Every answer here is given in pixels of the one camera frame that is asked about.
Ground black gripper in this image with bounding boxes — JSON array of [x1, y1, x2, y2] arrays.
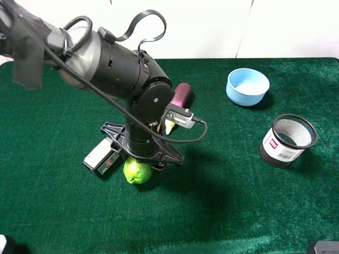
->
[[101, 118, 184, 169]]

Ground green lime fruit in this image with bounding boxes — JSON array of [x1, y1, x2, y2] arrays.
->
[[123, 157, 153, 184]]

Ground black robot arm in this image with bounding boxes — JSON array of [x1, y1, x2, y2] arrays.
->
[[1, 1, 184, 173]]

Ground small grey black box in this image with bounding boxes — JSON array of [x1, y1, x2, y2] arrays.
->
[[83, 137, 121, 178]]

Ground purple white eggplant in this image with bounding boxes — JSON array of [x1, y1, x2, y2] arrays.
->
[[165, 83, 191, 135]]

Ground green felt table cloth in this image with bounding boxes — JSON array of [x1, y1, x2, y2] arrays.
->
[[1, 58, 338, 253]]

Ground light blue bowl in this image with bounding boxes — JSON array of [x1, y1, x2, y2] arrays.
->
[[226, 68, 270, 106]]

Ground black mesh pen cup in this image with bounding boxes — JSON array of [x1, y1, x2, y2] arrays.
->
[[258, 113, 318, 168]]

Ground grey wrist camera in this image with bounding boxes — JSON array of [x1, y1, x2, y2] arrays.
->
[[162, 103, 195, 129]]

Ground black cable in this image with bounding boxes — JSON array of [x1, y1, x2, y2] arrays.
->
[[39, 10, 209, 145]]

